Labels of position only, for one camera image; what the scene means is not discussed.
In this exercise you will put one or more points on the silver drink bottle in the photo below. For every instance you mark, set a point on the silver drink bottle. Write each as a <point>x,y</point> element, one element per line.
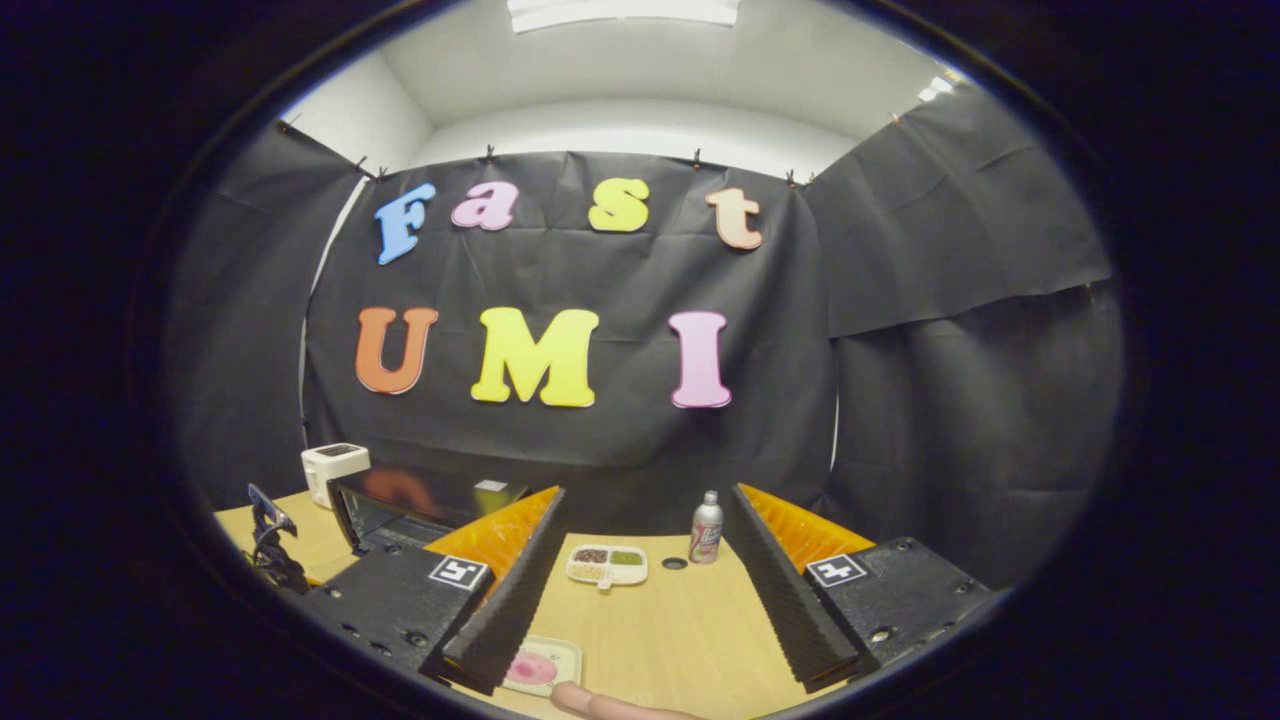
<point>706,530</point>

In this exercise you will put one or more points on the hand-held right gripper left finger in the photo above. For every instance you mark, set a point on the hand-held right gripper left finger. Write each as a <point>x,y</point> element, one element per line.
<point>510,600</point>

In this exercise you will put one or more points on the white compartment food tray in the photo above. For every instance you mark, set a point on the white compartment food tray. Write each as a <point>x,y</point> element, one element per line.
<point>607,565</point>

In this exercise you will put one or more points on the pink meat slice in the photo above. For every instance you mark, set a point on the pink meat slice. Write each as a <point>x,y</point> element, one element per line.
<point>530,668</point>

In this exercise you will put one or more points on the black electric oven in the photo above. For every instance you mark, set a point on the black electric oven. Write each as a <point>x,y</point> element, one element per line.
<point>400,505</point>

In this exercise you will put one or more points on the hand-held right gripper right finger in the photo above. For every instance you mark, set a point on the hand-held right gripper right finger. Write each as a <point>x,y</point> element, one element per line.
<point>775,590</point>

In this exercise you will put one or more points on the white toaster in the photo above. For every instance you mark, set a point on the white toaster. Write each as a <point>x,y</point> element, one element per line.
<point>335,465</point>

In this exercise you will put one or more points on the black backdrop cloth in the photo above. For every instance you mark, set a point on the black backdrop cloth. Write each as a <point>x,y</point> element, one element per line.
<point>950,400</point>

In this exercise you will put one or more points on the cream square food tray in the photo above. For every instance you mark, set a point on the cream square food tray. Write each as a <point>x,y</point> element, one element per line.
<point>565,655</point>

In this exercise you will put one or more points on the ceiling light panel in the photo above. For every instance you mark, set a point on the ceiling light panel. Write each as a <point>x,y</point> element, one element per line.
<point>620,12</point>

